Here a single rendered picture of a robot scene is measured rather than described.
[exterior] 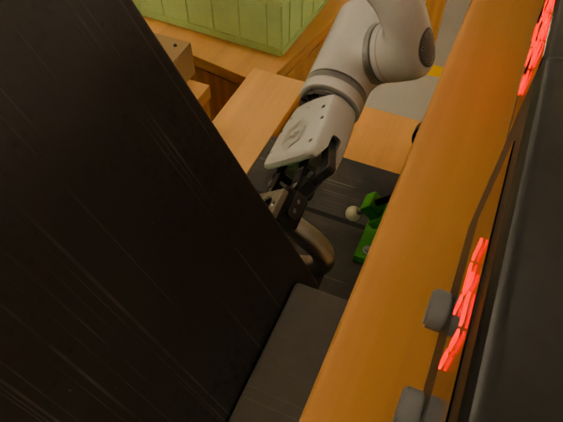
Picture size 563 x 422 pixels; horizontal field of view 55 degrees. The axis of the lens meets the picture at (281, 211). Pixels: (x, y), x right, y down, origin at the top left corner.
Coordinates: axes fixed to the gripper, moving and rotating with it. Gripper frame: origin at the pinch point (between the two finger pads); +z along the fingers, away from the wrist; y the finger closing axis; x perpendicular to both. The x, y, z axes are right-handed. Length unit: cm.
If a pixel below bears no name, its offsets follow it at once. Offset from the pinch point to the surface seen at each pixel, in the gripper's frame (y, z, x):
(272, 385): 13.3, 19.6, -1.1
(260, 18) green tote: -65, -71, 6
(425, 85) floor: -121, -153, 112
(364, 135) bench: -32, -40, 29
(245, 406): 12.8, 22.1, -2.5
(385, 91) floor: -130, -142, 98
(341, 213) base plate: -24.1, -17.4, 25.3
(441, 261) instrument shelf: 40.8, 16.0, -16.1
